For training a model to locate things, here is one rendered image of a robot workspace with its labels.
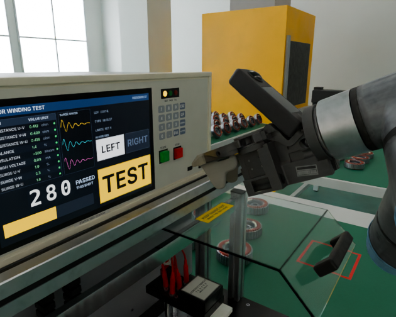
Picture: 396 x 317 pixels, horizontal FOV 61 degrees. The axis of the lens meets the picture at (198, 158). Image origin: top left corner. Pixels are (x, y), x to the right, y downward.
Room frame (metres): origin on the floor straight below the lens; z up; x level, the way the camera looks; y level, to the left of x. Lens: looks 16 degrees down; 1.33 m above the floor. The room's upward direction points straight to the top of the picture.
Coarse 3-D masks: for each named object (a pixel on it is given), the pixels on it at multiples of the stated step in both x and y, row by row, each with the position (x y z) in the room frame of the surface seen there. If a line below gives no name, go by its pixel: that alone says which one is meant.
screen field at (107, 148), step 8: (112, 136) 0.46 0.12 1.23; (120, 136) 0.48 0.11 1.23; (128, 136) 0.49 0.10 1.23; (136, 136) 0.50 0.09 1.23; (144, 136) 0.52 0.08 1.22; (96, 144) 0.44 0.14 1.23; (104, 144) 0.45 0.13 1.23; (112, 144) 0.46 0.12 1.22; (120, 144) 0.47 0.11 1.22; (128, 144) 0.49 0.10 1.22; (136, 144) 0.50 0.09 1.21; (144, 144) 0.51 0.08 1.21; (104, 152) 0.45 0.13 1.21; (112, 152) 0.46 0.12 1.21; (120, 152) 0.47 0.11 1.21; (128, 152) 0.49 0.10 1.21
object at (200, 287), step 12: (180, 276) 0.62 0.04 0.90; (156, 288) 0.58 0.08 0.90; (168, 288) 0.58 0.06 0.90; (180, 288) 0.55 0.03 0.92; (192, 288) 0.55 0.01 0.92; (204, 288) 0.55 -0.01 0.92; (216, 288) 0.55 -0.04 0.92; (168, 300) 0.55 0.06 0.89; (180, 300) 0.54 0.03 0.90; (192, 300) 0.52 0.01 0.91; (204, 300) 0.52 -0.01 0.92; (216, 300) 0.54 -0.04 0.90; (168, 312) 0.57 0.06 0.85; (192, 312) 0.52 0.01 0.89; (204, 312) 0.51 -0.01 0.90; (216, 312) 0.53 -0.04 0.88; (228, 312) 0.53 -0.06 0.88
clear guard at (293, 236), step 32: (224, 192) 0.68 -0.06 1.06; (192, 224) 0.53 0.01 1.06; (224, 224) 0.53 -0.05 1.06; (256, 224) 0.53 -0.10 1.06; (288, 224) 0.53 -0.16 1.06; (320, 224) 0.54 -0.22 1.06; (256, 256) 0.43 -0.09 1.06; (288, 256) 0.43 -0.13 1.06; (320, 256) 0.47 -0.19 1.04; (320, 288) 0.41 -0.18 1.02
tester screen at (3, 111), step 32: (128, 96) 0.49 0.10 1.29; (0, 128) 0.34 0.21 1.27; (32, 128) 0.37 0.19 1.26; (64, 128) 0.40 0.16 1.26; (96, 128) 0.44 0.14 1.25; (128, 128) 0.49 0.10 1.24; (0, 160) 0.34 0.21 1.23; (32, 160) 0.37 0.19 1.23; (64, 160) 0.40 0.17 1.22; (96, 160) 0.44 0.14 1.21; (0, 192) 0.34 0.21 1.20; (96, 192) 0.44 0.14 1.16; (128, 192) 0.48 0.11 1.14; (0, 224) 0.33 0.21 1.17
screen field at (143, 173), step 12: (144, 156) 0.51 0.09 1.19; (108, 168) 0.45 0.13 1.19; (120, 168) 0.47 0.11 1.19; (132, 168) 0.49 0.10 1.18; (144, 168) 0.51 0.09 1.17; (108, 180) 0.45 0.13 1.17; (120, 180) 0.47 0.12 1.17; (132, 180) 0.49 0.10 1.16; (144, 180) 0.51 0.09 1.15; (108, 192) 0.45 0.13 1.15; (120, 192) 0.47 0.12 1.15
